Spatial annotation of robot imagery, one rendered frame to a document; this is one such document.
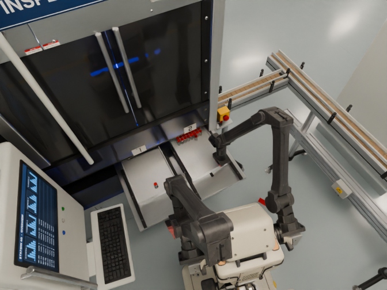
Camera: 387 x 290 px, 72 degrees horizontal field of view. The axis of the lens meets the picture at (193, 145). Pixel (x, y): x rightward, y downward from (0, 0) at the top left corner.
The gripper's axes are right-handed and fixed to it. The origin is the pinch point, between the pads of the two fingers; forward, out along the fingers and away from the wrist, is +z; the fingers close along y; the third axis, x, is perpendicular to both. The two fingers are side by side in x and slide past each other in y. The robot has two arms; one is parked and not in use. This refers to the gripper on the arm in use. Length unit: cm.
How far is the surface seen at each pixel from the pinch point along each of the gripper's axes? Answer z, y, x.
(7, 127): -66, 22, 84
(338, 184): 42, -35, -78
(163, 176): 1.5, 12.8, 34.2
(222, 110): -14.8, 27.1, -18.0
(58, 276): -37, -30, 88
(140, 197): 2, 8, 52
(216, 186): 4.5, -8.4, 8.7
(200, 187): 3.9, -4.5, 18.0
